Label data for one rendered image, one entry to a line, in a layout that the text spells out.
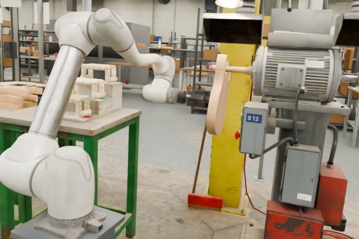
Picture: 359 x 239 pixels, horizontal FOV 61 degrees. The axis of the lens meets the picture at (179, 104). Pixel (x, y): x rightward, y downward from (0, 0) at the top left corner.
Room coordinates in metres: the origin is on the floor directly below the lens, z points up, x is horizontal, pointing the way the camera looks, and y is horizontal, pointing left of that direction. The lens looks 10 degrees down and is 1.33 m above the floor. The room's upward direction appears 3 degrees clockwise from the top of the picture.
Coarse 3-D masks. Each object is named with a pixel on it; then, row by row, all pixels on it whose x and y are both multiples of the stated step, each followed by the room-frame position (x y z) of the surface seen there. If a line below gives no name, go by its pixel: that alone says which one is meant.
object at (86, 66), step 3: (84, 66) 1.92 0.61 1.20; (87, 66) 1.91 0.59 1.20; (90, 66) 1.91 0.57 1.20; (93, 66) 1.90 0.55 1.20; (96, 66) 1.90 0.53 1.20; (99, 66) 1.89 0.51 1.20; (102, 66) 1.89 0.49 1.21; (105, 66) 1.89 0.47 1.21; (108, 66) 1.89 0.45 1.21; (93, 69) 1.92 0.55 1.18; (96, 69) 1.91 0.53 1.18; (99, 69) 1.90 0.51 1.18; (102, 69) 1.89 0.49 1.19; (105, 69) 1.89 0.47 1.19
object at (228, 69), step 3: (213, 66) 1.60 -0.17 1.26; (228, 66) 1.59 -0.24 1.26; (231, 66) 1.58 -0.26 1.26; (234, 66) 1.58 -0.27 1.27; (213, 69) 1.60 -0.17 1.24; (225, 69) 1.58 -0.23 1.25; (228, 69) 1.58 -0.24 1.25; (231, 69) 1.57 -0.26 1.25; (234, 69) 1.57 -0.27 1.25; (237, 69) 1.57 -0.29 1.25; (240, 69) 1.56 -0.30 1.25; (243, 69) 1.56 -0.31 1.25; (246, 69) 1.55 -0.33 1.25; (231, 72) 1.59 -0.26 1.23; (234, 72) 1.58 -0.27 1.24; (237, 72) 1.57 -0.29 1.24; (240, 72) 1.57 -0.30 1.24; (243, 72) 1.56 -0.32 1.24; (246, 72) 1.56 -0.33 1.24
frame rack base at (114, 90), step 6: (108, 84) 1.85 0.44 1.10; (114, 84) 1.88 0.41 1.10; (120, 84) 1.96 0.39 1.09; (84, 90) 1.89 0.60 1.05; (90, 90) 1.88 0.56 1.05; (108, 90) 1.85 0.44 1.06; (114, 90) 1.88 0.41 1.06; (120, 90) 1.96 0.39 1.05; (108, 96) 1.85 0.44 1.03; (114, 96) 1.88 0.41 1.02; (120, 96) 1.96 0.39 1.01; (114, 102) 1.88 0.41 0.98; (120, 102) 1.97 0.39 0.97; (114, 108) 1.88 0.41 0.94
